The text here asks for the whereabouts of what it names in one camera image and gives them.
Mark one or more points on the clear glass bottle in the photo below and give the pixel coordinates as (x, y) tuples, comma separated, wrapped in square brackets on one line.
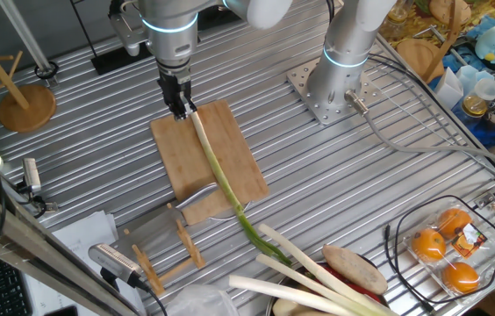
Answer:
[(394, 17)]

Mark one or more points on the pale potato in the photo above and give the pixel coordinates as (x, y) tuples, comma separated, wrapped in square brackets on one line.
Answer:
[(289, 309)]

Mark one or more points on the white paper sheets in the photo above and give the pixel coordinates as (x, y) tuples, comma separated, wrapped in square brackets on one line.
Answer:
[(85, 228)]

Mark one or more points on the orange label sticker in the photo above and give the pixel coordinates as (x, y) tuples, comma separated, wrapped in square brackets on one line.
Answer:
[(469, 240)]

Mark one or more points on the round woven wooden item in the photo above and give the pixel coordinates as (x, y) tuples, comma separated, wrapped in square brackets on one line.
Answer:
[(447, 9)]

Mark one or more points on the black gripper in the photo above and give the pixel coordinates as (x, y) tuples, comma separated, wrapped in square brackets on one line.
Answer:
[(175, 88)]

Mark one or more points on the white paper box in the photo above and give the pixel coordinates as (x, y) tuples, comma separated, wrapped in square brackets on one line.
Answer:
[(447, 90)]

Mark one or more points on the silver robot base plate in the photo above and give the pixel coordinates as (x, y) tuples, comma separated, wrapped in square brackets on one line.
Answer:
[(304, 83)]

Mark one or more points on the metal bowl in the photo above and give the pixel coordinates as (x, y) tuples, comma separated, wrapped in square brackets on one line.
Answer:
[(269, 307)]

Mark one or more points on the orange fruit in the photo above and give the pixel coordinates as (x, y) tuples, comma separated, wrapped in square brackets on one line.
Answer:
[(460, 277), (428, 245), (454, 221)]

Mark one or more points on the steel cleaver knife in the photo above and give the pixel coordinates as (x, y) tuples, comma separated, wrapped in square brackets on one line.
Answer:
[(197, 195)]

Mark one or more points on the glass flask with yellow liquid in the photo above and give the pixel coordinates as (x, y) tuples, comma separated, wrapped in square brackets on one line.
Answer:
[(478, 103)]

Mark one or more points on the long scallion with green top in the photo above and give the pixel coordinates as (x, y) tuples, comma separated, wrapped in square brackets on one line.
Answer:
[(217, 169)]

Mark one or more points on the wooden mug tree stand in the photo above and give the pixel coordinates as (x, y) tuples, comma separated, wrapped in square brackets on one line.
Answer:
[(26, 107), (418, 57)]

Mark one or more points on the brown sweet potato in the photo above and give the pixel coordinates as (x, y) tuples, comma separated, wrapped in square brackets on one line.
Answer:
[(355, 270)]

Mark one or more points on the wooden knife rack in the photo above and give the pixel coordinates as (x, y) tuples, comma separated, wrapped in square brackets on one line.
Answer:
[(190, 248)]

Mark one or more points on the red vegetable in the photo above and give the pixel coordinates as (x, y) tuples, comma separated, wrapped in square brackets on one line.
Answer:
[(347, 284)]

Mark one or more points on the blue cloth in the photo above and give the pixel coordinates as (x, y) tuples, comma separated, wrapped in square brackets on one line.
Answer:
[(489, 131)]

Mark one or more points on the small silver camera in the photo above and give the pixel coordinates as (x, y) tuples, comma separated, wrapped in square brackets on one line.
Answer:
[(31, 173)]

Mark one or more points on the black stand with thin rod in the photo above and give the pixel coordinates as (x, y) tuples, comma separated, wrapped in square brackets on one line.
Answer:
[(107, 63)]

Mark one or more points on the clear plastic bag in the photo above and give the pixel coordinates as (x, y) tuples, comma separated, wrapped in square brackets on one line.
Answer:
[(199, 303)]

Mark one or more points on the aluminium frame beam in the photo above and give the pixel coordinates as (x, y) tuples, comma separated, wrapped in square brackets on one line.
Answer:
[(32, 246)]

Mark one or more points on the metal camera mount clamp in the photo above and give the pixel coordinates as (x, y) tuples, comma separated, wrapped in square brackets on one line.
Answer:
[(39, 204)]

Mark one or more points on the wooden cutting board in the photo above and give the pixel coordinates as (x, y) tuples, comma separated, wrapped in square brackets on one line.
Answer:
[(230, 153)]

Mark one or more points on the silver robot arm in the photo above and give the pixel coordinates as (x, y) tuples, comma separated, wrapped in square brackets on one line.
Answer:
[(344, 39)]

